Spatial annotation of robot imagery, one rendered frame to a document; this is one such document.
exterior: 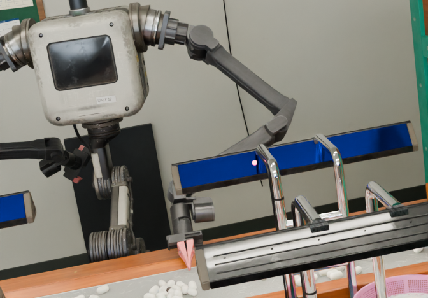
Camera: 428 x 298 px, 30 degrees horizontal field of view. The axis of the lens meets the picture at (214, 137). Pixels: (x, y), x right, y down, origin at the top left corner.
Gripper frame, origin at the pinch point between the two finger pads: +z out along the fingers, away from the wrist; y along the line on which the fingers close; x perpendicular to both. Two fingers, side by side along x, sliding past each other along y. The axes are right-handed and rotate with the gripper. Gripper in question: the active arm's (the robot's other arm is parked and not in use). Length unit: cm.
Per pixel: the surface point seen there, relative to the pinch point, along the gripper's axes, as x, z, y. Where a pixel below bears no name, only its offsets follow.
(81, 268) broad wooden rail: 8.1, -9.4, -30.9
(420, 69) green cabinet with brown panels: -22, -40, 76
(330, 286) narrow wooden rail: -19.6, 21.9, 33.0
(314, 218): -74, 33, 22
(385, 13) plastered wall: 98, -178, 125
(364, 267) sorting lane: -10.2, 14.0, 45.2
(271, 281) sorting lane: -8.1, 12.3, 20.6
